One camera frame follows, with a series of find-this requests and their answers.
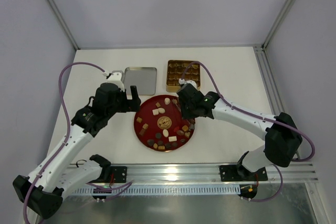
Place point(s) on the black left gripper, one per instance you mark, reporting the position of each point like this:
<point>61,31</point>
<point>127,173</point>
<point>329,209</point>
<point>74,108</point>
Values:
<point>127,102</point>

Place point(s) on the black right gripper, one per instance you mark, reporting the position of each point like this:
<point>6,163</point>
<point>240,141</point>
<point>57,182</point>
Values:
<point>187,111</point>

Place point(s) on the white cone chocolate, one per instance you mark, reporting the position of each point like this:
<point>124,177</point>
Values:
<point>166,101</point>

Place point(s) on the white square chocolate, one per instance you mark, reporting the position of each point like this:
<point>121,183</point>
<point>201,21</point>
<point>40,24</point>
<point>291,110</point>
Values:
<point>155,112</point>

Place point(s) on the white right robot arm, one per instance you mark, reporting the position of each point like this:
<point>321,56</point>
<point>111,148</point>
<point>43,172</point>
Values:
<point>278,132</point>

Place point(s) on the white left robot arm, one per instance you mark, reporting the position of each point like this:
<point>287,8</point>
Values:
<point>63,153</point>

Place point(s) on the red chocolate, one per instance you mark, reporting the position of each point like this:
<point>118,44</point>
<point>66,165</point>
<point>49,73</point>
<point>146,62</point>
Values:
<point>176,129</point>

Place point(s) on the brown oval chocolate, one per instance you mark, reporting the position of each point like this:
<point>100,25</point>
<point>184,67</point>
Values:
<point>180,132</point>

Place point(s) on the brown heart chocolate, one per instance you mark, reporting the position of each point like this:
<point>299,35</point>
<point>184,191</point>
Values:
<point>187,134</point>

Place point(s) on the white rectangular chocolate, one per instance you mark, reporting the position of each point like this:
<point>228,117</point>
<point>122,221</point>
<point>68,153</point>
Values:
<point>172,138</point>

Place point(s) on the dark square chocolate bottom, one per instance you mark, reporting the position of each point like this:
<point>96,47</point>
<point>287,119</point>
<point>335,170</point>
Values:
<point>168,145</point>

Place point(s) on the gold chocolate tin box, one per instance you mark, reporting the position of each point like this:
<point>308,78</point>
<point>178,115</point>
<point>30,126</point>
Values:
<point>175,69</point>

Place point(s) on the dark grey egg chocolate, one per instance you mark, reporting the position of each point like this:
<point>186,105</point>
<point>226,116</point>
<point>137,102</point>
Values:
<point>150,142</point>

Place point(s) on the round red tray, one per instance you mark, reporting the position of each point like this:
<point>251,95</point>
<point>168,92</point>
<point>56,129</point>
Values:
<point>157,123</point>

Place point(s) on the silver tin lid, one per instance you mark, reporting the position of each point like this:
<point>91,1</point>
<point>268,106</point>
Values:
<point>144,78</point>

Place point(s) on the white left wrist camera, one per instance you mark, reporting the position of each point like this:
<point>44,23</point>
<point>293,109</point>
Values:
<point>115,77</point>

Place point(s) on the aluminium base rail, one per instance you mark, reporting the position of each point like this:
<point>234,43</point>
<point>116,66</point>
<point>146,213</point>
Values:
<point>174,180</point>

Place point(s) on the right side aluminium rail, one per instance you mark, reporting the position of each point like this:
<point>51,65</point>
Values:
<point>269,82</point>

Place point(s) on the left aluminium frame post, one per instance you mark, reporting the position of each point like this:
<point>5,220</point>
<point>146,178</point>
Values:
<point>60,19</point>

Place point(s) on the aluminium frame post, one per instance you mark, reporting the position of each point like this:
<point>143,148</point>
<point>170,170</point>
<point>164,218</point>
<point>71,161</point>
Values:
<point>285,9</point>
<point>60,19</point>

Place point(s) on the right aluminium frame post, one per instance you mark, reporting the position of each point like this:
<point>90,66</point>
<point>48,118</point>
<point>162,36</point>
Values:
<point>285,9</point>

